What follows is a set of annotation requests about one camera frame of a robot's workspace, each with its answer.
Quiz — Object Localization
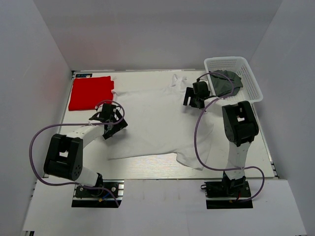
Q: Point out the white t shirt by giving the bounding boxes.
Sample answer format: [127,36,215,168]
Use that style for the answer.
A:
[105,75,214,170]

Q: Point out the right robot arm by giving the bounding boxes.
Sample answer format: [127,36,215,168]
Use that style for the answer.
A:
[183,81,259,196]

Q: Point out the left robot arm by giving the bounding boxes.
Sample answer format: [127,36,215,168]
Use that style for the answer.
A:
[43,101,127,196]

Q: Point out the dark grey t shirt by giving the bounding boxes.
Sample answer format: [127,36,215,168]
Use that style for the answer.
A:
[210,70,243,97]

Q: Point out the red folded t shirt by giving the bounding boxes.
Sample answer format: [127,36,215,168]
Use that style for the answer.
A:
[68,76,114,111]

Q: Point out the blue table label sticker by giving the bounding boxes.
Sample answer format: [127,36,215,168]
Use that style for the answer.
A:
[75,73,93,78]

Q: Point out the white plastic basket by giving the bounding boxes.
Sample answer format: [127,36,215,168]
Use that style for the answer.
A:
[204,57,263,103]

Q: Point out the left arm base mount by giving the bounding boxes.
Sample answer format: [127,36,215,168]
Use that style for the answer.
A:
[71,180,125,208]

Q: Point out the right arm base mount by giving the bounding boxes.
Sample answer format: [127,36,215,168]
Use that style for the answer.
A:
[200,181,253,209]

